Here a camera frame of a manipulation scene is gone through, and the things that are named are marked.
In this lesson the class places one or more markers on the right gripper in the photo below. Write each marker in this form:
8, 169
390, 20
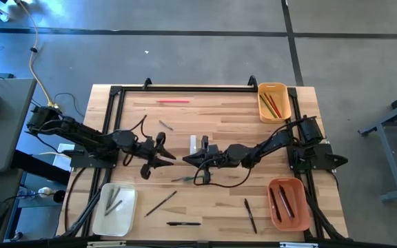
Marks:
214, 156

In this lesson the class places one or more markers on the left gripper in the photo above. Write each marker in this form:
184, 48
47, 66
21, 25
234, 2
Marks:
148, 151

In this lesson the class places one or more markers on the green pen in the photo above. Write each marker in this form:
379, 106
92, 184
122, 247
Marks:
181, 178

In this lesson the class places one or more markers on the dark grey crayon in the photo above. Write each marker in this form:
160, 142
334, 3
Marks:
166, 125

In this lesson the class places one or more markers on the black pencil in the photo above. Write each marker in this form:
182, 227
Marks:
160, 204

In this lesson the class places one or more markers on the long red pencil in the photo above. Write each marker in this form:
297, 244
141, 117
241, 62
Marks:
173, 101

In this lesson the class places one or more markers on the green pencil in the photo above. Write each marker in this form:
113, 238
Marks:
267, 105

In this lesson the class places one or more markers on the short red pencil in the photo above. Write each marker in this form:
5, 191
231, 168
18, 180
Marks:
271, 104

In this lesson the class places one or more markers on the brown red pencil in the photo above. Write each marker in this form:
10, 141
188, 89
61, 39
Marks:
276, 107

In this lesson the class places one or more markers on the light purple pen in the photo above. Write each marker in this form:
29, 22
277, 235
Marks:
283, 206

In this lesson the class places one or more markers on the thin black pen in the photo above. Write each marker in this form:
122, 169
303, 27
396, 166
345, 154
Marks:
287, 200

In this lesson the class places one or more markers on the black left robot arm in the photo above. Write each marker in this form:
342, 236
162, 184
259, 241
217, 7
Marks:
81, 132

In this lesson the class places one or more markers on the white eraser stick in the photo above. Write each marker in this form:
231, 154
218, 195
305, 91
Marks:
193, 144

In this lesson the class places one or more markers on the white plastic bin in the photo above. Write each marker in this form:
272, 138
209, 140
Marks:
126, 220

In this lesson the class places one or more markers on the white paper sheet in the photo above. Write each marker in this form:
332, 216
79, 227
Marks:
64, 147

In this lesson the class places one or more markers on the yellow plastic bin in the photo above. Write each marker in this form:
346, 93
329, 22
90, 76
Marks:
284, 100

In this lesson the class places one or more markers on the black round puck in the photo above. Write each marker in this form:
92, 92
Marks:
59, 196

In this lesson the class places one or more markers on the orange plastic bin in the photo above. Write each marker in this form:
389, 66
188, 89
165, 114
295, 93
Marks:
300, 206

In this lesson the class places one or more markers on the white plug adapter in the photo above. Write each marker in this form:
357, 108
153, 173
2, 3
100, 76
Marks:
46, 191

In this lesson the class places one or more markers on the grey desk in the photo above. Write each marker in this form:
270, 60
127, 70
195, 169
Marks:
2, 131

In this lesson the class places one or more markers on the grey metal table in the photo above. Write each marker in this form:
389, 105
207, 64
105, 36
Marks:
389, 158

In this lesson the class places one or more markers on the black aluminium table frame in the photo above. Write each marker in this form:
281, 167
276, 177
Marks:
184, 89

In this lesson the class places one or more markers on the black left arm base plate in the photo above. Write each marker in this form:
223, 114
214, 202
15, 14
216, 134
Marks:
81, 162

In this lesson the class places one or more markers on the silver metal bracket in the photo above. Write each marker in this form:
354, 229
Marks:
298, 245
105, 244

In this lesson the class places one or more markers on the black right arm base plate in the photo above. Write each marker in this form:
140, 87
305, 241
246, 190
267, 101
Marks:
319, 162

